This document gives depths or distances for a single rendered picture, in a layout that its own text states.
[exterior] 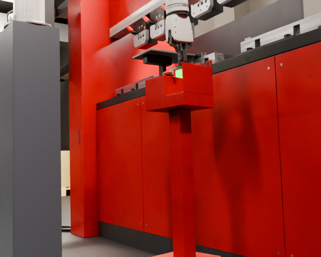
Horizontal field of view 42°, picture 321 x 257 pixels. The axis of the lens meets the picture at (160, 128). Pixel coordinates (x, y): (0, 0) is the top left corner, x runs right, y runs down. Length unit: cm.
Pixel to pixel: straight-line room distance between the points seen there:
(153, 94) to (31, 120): 46
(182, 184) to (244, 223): 30
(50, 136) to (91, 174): 120
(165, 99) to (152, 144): 70
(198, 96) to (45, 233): 75
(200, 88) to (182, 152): 24
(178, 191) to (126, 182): 94
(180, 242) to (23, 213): 57
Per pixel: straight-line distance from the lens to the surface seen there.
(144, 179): 227
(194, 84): 151
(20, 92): 162
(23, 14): 174
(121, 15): 288
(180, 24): 155
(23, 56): 165
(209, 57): 203
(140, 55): 210
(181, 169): 153
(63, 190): 685
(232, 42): 274
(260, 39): 180
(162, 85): 154
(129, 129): 242
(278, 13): 250
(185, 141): 154
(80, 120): 283
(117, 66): 297
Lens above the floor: 46
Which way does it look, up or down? 5 degrees up
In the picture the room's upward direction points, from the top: 2 degrees counter-clockwise
